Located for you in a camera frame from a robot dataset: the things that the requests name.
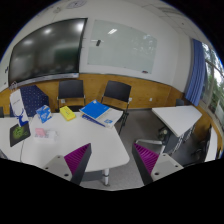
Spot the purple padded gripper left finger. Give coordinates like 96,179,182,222
43,143,92,185

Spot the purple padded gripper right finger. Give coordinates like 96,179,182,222
132,143,183,185

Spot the white table leg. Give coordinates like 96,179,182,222
103,169,110,186

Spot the pink clear plastic pack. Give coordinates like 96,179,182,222
34,128,57,142

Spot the yellow box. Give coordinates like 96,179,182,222
59,106,76,121

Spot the white side table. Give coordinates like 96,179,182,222
152,105,202,149

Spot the small blue box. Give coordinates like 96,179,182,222
36,105,52,123

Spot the black green mouse pad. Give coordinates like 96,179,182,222
10,124,31,147

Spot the blue folder book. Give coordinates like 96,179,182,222
80,100,109,119

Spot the white book stack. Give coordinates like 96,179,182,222
82,108,123,128

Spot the white deer paper bag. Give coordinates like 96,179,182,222
10,90,28,127

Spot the black chair left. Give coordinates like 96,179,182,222
57,80,86,107

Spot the black chair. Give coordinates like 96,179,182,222
57,80,86,107
101,80,131,130

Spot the blue polka dot bag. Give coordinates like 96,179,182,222
10,85,49,117

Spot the black chair right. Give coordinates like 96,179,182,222
101,80,131,130

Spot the blue curtain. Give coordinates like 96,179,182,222
185,40,206,106

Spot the window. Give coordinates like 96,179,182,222
201,43,224,127

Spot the white charger cable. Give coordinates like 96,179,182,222
19,139,26,163

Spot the large black wall screen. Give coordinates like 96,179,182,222
8,18,87,85

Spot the glass whiteboard on wall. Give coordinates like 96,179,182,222
88,20,157,73

